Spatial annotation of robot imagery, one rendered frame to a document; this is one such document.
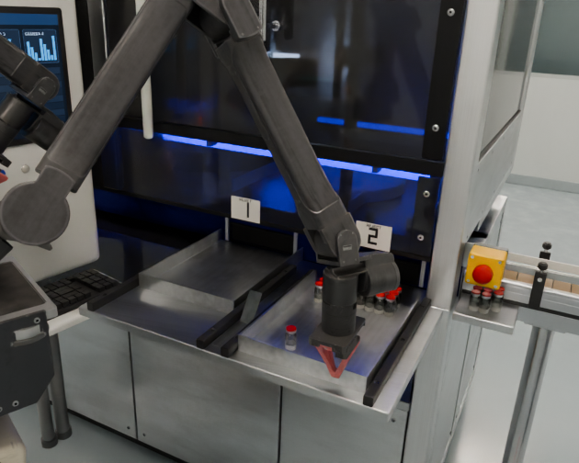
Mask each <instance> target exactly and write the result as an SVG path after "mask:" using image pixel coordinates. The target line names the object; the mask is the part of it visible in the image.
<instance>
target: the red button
mask: <svg viewBox="0 0 579 463"><path fill-rule="evenodd" d="M493 275H494V273H493V270H492V268H491V267H489V266H488V265H477V266H476V267H475V268H474V270H473V272H472V278H473V279H474V281H475V282H477V283H478V284H482V285H485V284H488V283H489V282H490V281H491V280H492V278H493Z"/></svg>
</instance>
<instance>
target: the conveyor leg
mask: <svg viewBox="0 0 579 463"><path fill-rule="evenodd" d="M524 324H528V325H532V329H531V334H530V337H529V342H528V350H527V353H526V357H525V362H524V366H523V370H522V374H521V379H520V382H519V386H518V391H517V398H516V402H515V407H514V410H513V415H512V419H511V423H510V427H509V431H508V436H507V439H506V444H505V451H504V455H503V459H502V463H523V461H524V457H525V454H526V450H527V445H528V439H529V435H530V431H531V427H532V424H533V420H534V416H535V412H536V408H537V404H538V400H539V394H540V390H541V386H542V382H543V379H544V374H545V370H546V366H547V363H548V359H549V355H550V351H551V345H552V340H553V336H554V333H555V332H558V333H565V332H561V331H557V330H553V329H550V328H546V327H542V326H538V325H535V324H531V323H527V322H524Z"/></svg>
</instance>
